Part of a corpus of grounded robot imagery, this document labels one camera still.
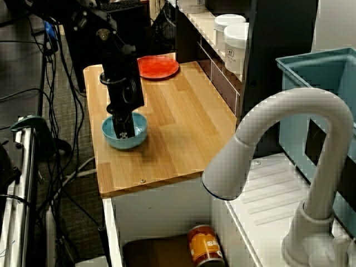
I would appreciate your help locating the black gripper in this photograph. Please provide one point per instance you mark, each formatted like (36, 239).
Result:
(119, 94)

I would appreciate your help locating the light blue bowl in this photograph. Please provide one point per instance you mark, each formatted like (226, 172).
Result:
(139, 136)

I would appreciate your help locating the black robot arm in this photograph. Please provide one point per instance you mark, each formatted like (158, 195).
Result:
(114, 55)

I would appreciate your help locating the red round plate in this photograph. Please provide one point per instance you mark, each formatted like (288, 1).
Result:
(160, 68)

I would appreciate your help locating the green clamp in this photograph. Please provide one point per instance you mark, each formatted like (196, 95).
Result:
(33, 125)

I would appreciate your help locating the white toy sink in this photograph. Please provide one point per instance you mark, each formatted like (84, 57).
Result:
(167, 211)

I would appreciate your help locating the black keyboard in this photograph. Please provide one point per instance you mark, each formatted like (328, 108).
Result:
(125, 5)

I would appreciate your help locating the white jar with print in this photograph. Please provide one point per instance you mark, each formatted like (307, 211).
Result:
(236, 47)

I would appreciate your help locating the plain white jar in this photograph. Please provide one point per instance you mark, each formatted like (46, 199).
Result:
(225, 27)

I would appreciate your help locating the orange soup can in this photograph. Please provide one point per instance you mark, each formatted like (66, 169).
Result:
(205, 247)

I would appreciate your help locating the grey white faucet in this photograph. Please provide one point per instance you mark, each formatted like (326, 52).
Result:
(294, 105)

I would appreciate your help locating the teal plastic bin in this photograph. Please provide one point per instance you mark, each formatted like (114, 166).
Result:
(294, 83)

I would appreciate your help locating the aluminium frame rail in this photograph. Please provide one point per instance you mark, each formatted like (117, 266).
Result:
(23, 194)

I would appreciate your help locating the black bracket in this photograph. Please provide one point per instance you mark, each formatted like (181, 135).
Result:
(7, 169)

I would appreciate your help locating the dark upright post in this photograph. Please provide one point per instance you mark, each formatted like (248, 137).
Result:
(278, 33)

